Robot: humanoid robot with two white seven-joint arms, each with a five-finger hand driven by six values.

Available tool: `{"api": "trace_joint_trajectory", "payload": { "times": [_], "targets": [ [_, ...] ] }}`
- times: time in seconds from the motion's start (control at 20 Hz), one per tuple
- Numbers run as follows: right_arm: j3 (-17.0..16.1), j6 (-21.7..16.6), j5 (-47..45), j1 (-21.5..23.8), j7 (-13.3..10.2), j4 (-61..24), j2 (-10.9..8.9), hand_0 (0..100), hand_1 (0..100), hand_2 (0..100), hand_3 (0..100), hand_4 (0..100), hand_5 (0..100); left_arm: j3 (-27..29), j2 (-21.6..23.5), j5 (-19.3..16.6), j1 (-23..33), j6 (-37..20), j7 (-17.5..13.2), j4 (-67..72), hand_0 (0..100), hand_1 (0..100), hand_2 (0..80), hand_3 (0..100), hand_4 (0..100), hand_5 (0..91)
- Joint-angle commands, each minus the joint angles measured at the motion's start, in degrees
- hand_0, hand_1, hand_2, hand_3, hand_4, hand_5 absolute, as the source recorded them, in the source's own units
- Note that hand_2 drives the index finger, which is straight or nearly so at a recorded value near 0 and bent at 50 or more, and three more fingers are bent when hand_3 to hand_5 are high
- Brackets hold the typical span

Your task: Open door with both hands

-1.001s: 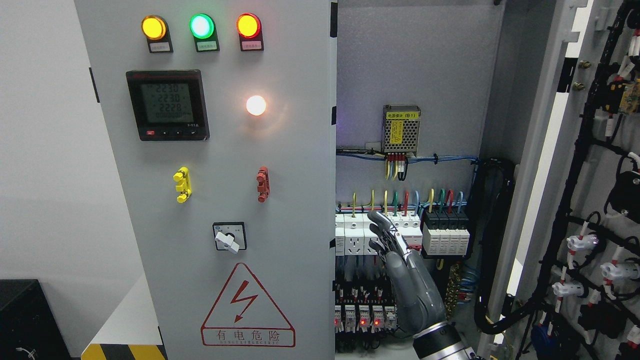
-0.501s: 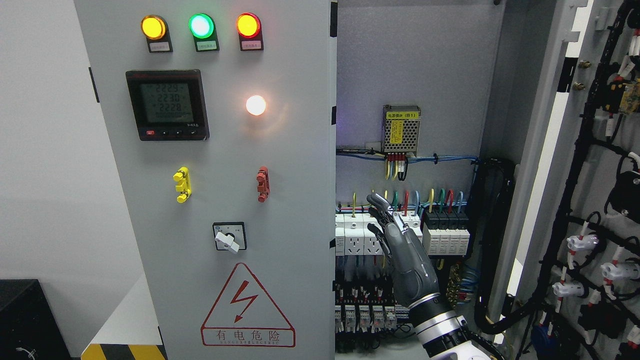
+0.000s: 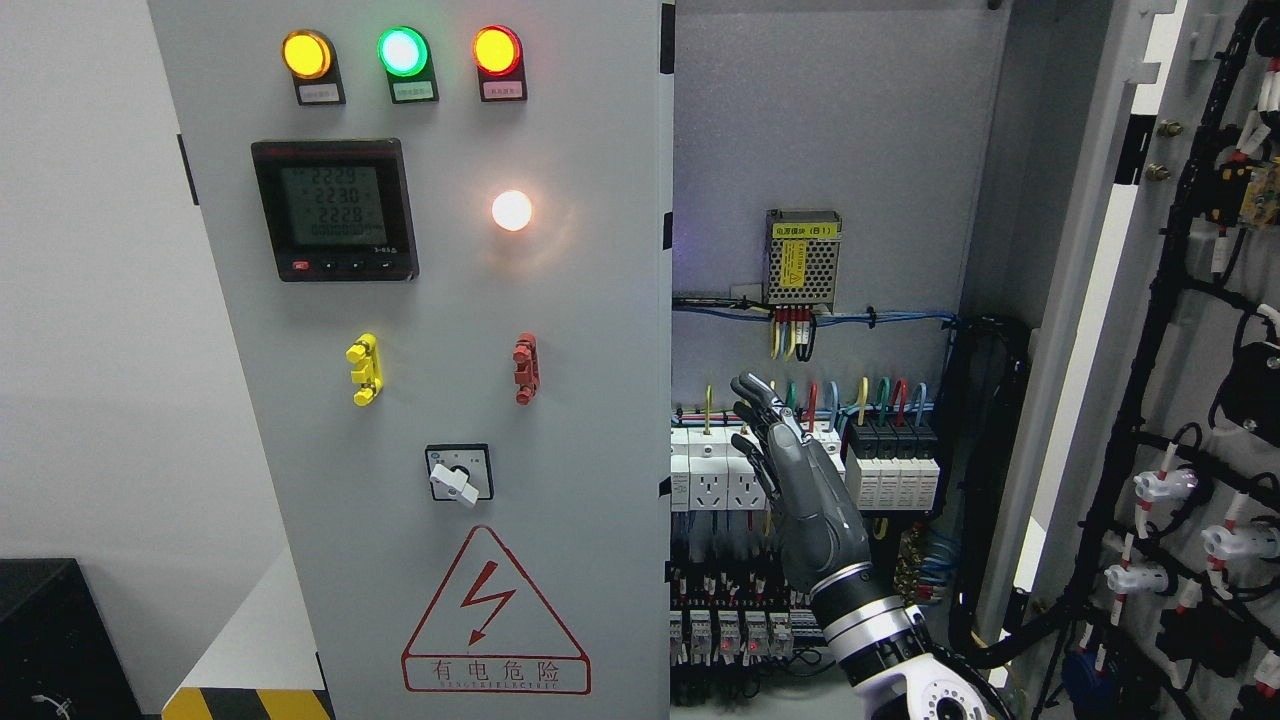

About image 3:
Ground red terminal connector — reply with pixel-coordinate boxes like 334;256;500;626
512;332;540;406

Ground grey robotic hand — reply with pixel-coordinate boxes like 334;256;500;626
730;372;870;594

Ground grey cabinet door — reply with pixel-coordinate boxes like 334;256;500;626
148;1;675;719
952;1;1277;719

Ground red indicator light left door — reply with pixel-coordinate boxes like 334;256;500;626
472;24;529;102

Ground yellow indicator light left door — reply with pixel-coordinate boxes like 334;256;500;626
282;28;346;108

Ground relay and terminal row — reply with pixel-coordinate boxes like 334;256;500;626
666;552;826;667

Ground black cable bundle right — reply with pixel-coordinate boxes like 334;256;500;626
931;315;1082;671

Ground metal mesh power supply module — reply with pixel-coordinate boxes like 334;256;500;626
763;209;844;306

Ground white socket breaker row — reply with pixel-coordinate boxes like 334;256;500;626
669;424;846;514

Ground black box at left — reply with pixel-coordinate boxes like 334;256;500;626
1;559;142;719

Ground black surge protector modules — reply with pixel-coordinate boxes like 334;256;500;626
844;421;942;519

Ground black digital power meter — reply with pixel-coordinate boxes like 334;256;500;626
251;138;419;282

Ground yellow terminal connector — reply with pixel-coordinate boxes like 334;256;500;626
346;333;384;407

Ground green indicator light left door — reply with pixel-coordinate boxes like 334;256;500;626
378;26;439;104

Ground white glowing indicator lamp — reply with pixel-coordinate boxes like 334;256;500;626
492;190;534;232

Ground red electric hazard warning sticker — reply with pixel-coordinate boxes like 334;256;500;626
401;525;593;694

